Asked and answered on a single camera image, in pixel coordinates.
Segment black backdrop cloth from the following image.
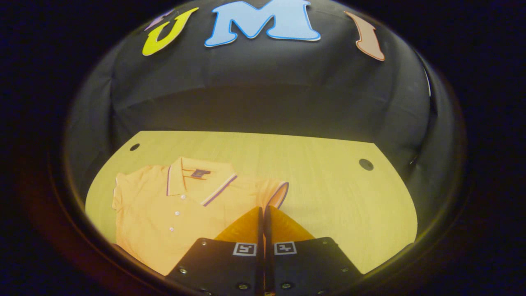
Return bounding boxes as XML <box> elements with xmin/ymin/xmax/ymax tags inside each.
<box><xmin>66</xmin><ymin>0</ymin><xmax>467</xmax><ymax>231</ymax></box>

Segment orange T-shirt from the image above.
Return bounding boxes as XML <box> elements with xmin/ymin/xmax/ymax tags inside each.
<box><xmin>112</xmin><ymin>156</ymin><xmax>289</xmax><ymax>276</ymax></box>

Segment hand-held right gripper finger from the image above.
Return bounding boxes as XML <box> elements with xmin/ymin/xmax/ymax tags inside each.
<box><xmin>264</xmin><ymin>205</ymin><xmax>365</xmax><ymax>296</ymax></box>
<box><xmin>166</xmin><ymin>206</ymin><xmax>264</xmax><ymax>296</ymax></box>

